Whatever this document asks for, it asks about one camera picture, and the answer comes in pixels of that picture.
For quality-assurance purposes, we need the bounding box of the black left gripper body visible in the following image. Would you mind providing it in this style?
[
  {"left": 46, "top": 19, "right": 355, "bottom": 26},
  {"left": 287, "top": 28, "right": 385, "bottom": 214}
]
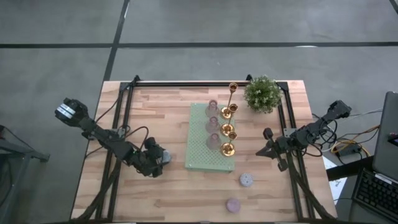
[{"left": 133, "top": 136, "right": 164, "bottom": 178}]

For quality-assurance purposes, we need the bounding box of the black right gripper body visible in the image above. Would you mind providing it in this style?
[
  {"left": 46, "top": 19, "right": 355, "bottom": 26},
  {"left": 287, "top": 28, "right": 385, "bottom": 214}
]
[{"left": 262, "top": 127, "right": 292, "bottom": 173}]

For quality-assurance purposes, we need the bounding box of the white dotted tealight holder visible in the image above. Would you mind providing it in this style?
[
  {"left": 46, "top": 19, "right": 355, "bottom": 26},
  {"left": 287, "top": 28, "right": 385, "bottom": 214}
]
[{"left": 239, "top": 173, "right": 254, "bottom": 188}]

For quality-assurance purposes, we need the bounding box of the short gold candlestick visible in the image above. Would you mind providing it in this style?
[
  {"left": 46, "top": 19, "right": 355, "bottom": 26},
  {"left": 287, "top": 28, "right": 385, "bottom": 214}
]
[{"left": 220, "top": 131, "right": 239, "bottom": 157}]

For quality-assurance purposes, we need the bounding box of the medium gold candlestick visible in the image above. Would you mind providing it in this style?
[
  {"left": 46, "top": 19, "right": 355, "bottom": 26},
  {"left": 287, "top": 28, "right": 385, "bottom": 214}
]
[{"left": 220, "top": 103, "right": 239, "bottom": 137}]

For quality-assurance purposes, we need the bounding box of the pink glass candle holder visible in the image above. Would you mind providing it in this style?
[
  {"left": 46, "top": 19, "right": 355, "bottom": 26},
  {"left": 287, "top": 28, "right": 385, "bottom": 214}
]
[
  {"left": 206, "top": 133, "right": 222, "bottom": 151},
  {"left": 205, "top": 99, "right": 220, "bottom": 118},
  {"left": 205, "top": 116, "right": 221, "bottom": 134}
]

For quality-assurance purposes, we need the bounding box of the tall gold candlestick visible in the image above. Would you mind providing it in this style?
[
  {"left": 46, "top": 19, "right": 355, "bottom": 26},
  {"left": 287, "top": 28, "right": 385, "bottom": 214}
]
[{"left": 220, "top": 82, "right": 239, "bottom": 120}]

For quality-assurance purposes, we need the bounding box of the pink mosaic tealight holder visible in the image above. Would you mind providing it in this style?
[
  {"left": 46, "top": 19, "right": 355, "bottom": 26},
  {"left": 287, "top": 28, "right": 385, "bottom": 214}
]
[{"left": 226, "top": 198, "right": 242, "bottom": 214}]

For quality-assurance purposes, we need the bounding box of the green perforated metal shelf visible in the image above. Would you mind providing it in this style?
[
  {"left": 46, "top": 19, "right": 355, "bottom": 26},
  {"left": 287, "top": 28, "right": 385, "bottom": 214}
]
[{"left": 185, "top": 103, "right": 236, "bottom": 173}]

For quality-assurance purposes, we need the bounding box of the potted green plant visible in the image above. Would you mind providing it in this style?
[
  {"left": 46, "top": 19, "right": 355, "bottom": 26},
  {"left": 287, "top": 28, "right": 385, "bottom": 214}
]
[{"left": 244, "top": 75, "right": 283, "bottom": 114}]

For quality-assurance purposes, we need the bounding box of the black power adapter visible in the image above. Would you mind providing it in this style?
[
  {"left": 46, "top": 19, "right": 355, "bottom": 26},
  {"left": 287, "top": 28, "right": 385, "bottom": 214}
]
[{"left": 337, "top": 146, "right": 361, "bottom": 158}]

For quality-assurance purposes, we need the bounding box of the black desk beam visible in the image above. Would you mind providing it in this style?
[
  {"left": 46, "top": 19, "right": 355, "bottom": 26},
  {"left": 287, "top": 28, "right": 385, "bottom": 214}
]
[{"left": 326, "top": 156, "right": 374, "bottom": 182}]

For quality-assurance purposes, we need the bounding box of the white paper sheet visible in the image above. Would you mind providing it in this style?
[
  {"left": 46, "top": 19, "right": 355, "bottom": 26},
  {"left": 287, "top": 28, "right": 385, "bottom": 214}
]
[{"left": 322, "top": 155, "right": 348, "bottom": 203}]

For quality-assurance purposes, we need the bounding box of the black keyboard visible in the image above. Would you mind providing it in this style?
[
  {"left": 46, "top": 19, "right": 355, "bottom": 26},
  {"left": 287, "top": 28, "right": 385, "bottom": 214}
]
[{"left": 352, "top": 169, "right": 398, "bottom": 222}]

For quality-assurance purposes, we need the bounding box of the grey laptop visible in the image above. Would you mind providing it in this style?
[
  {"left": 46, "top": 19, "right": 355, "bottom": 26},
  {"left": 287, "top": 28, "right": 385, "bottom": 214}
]
[{"left": 372, "top": 91, "right": 398, "bottom": 182}]

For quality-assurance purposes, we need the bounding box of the grey metal stand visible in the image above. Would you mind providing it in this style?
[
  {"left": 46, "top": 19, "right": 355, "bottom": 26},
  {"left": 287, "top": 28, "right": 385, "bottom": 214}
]
[{"left": 0, "top": 124, "right": 50, "bottom": 224}]

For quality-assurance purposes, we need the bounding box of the yellow cable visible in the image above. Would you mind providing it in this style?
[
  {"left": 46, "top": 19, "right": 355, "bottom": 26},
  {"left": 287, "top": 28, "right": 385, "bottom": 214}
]
[{"left": 330, "top": 125, "right": 381, "bottom": 158}]

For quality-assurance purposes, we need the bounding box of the black aluminium frame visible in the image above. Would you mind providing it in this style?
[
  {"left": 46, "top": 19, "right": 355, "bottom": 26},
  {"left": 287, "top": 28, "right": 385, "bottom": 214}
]
[{"left": 73, "top": 74, "right": 335, "bottom": 223}]

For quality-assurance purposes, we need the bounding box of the white cable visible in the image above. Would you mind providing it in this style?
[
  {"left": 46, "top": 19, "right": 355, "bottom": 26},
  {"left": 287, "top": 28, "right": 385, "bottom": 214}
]
[{"left": 349, "top": 108, "right": 384, "bottom": 119}]

